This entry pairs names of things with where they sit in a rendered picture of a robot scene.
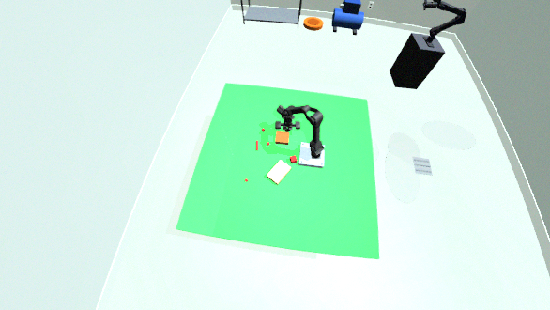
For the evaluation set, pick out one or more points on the orange square block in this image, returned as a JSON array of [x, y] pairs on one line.
[[282, 137]]

